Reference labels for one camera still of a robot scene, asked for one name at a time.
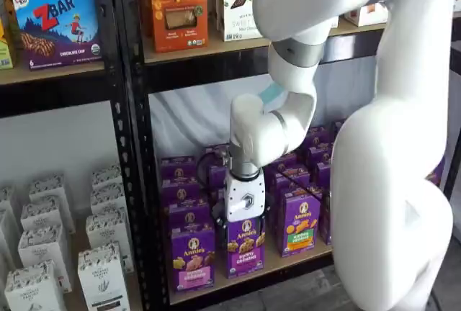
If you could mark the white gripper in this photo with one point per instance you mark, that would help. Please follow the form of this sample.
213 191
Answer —
245 196

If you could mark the purple box pink patch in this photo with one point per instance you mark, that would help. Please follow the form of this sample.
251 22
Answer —
192 264

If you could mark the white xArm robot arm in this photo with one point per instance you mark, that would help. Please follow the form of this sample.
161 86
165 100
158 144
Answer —
378 181

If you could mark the purple Bunny Grahams box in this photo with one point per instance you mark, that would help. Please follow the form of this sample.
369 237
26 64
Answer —
246 253

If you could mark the purple box green patch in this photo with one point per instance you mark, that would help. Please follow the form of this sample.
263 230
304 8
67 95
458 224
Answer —
300 232

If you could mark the white Organic Pantry box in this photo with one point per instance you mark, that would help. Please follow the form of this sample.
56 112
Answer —
32 289
108 228
43 214
106 176
108 199
5 197
41 250
47 185
102 278

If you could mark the black metal shelf rack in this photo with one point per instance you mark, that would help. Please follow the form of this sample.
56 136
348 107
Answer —
173 77
54 95

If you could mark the white Sweet Thins box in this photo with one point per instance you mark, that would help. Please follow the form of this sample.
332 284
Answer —
237 19

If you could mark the orange snack box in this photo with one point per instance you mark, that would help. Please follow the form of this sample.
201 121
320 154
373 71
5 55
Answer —
178 8

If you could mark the white crackers box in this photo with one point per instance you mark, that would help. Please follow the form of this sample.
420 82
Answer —
363 17

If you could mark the blue Zbar box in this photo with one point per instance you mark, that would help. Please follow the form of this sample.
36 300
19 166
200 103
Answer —
57 26

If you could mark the yellow green snack box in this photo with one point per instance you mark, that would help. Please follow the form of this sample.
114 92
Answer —
5 48

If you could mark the white backdrop sheet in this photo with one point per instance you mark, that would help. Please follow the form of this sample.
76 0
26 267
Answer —
187 120

